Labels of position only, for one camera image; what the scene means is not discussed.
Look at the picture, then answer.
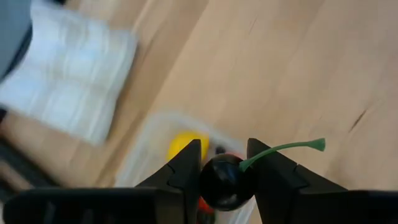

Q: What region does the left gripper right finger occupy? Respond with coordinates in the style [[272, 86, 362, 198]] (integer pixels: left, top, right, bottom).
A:
[[246, 138, 348, 224]]

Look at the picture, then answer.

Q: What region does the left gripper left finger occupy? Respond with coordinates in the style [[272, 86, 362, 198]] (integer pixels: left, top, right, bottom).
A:
[[135, 139, 202, 224]]

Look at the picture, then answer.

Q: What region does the clear plastic tupperware container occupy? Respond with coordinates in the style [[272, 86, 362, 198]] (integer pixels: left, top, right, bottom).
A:
[[114, 111, 257, 224]]

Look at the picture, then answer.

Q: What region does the yellow toy lemon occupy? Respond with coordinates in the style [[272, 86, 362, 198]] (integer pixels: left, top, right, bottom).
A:
[[166, 130, 211, 162]]

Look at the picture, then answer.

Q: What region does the dark berry with thin stem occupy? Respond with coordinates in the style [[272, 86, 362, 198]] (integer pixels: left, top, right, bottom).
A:
[[198, 138, 326, 212]]

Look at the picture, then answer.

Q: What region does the folded white checked towel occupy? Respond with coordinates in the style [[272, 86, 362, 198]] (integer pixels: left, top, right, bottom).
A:
[[0, 0, 139, 147]]

